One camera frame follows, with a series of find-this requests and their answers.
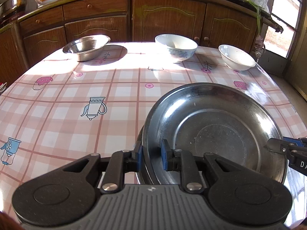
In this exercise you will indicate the pink hanging plastic bag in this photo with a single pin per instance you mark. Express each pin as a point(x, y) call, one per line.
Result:
point(259, 43)

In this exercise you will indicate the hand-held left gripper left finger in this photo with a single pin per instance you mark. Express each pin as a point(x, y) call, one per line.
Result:
point(139, 155)

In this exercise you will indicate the gas stove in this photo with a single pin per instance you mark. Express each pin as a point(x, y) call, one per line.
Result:
point(10, 18)

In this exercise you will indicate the metal door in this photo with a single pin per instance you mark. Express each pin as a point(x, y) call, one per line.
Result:
point(301, 60)

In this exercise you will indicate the wooden corner cabinet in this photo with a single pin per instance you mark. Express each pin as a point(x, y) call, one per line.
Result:
point(9, 50)

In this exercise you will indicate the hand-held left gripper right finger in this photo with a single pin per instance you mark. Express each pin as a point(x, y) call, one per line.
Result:
point(165, 155)

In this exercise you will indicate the red-capped white jug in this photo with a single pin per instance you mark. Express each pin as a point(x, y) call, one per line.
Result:
point(2, 87)

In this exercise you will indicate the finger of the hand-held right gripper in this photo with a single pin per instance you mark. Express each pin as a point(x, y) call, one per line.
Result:
point(278, 145)
point(303, 143)

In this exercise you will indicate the green onion leaf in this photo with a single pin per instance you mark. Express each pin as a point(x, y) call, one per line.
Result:
point(271, 20)

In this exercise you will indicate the wooden double-door cabinet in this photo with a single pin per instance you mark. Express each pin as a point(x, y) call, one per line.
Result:
point(168, 19)

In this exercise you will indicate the plain white ceramic bowl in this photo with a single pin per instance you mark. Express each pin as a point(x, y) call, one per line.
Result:
point(237, 60)

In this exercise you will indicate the steel cooking pot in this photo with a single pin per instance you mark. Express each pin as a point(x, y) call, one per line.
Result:
point(12, 3)

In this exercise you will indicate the pink plaid tablecloth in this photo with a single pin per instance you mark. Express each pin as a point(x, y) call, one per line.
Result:
point(60, 105)

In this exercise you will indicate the steel bowl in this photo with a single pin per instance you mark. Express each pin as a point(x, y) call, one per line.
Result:
point(84, 45)

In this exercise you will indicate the blue patterned ceramic bowl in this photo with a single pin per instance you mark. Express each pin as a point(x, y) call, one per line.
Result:
point(177, 52)

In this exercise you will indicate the window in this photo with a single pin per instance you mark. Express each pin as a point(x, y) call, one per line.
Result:
point(285, 9)

